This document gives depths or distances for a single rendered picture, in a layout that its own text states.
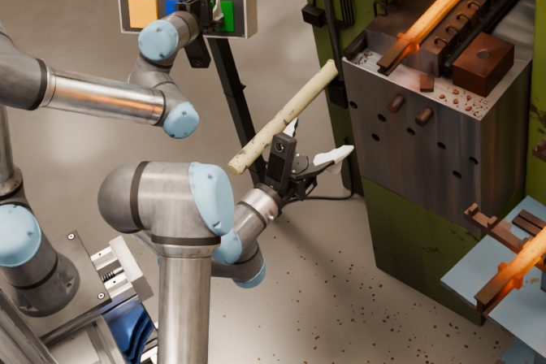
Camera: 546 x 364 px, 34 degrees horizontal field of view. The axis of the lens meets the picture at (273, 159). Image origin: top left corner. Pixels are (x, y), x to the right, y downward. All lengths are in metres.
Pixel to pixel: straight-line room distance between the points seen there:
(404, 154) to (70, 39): 2.04
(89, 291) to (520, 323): 0.91
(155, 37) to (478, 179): 0.82
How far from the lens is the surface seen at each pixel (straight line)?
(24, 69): 1.62
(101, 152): 3.40
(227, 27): 2.17
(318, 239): 2.92
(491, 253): 2.02
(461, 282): 1.98
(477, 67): 1.98
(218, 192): 1.44
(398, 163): 2.29
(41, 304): 1.97
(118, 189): 1.47
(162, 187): 1.44
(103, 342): 2.04
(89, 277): 2.01
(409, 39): 2.01
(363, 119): 2.24
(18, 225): 1.86
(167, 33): 1.84
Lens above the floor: 2.39
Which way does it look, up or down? 49 degrees down
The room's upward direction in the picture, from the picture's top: 16 degrees counter-clockwise
